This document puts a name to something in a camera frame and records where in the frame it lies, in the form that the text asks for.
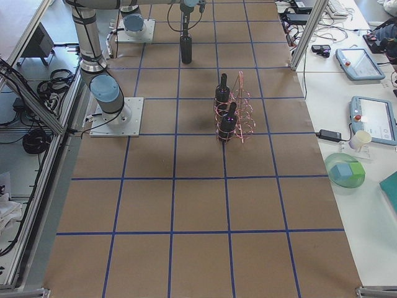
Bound teach pendant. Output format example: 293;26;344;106
349;96;396;145
335;48;385;81

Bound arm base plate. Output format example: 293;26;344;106
89;97;144;137
117;19;156;43

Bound teach pendant near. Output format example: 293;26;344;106
349;96;396;145

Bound copper wire wine basket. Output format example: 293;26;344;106
213;71;256;143

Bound wine bottle in basket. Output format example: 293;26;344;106
215;73;230;110
218;102;237;142

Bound wine bottle in basket far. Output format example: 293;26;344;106
215;73;230;110

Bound green foam cube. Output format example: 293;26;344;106
349;161;365;179

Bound wine bottle in basket near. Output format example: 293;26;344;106
218;102;237;142

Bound blue foam cube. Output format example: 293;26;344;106
329;163;352;181

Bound dark glass wine bottle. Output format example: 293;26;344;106
179;29;192;64

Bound teach pendant far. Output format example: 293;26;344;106
335;48;385;81

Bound aluminium frame post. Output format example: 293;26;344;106
290;0;328;71

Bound grey electronics box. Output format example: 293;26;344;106
17;22;55;66

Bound black power adapter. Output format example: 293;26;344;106
316;129;342;142

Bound white paper cup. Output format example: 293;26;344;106
349;130;372;151

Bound teal box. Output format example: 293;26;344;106
380;172;397;212

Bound green plastic bowl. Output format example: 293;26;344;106
324;153;365;189

